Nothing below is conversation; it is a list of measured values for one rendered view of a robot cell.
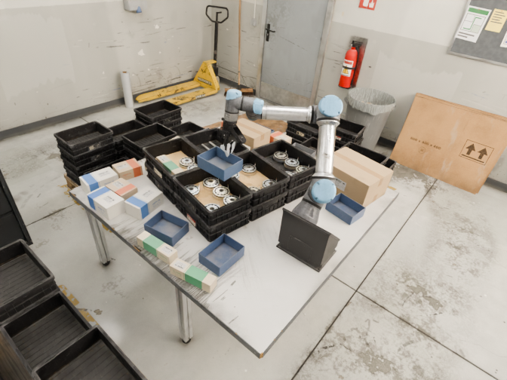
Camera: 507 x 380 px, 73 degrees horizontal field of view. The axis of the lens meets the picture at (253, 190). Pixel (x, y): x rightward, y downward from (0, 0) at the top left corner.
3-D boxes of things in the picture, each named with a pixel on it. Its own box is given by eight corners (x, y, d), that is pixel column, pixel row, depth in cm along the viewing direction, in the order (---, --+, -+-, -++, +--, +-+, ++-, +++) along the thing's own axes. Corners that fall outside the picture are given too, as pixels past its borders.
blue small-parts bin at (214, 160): (242, 170, 187) (243, 159, 183) (223, 181, 178) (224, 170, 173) (216, 156, 197) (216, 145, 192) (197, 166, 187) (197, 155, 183)
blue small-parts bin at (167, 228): (144, 233, 194) (143, 224, 189) (162, 218, 205) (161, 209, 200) (172, 246, 187) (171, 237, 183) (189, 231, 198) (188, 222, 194)
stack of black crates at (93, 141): (104, 160, 348) (95, 120, 321) (121, 172, 334) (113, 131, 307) (65, 176, 322) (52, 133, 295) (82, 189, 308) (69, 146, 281)
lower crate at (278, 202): (286, 206, 223) (288, 191, 216) (250, 224, 207) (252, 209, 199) (247, 176, 246) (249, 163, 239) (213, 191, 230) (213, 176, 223)
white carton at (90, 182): (90, 197, 215) (87, 185, 210) (81, 188, 222) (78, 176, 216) (120, 185, 227) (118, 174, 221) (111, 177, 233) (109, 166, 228)
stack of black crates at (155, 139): (161, 161, 355) (157, 121, 328) (179, 173, 340) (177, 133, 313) (127, 176, 329) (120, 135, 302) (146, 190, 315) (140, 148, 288)
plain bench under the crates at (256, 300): (371, 258, 287) (399, 192, 245) (249, 421, 184) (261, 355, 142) (232, 179, 363) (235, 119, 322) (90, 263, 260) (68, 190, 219)
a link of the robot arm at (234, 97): (241, 94, 168) (225, 90, 168) (239, 115, 174) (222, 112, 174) (244, 90, 175) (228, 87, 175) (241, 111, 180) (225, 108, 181)
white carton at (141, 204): (140, 220, 201) (139, 209, 196) (126, 212, 206) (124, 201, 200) (164, 203, 216) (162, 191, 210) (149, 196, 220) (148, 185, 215)
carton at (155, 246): (137, 244, 186) (136, 237, 183) (145, 238, 191) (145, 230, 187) (169, 265, 177) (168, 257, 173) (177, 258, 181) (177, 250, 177)
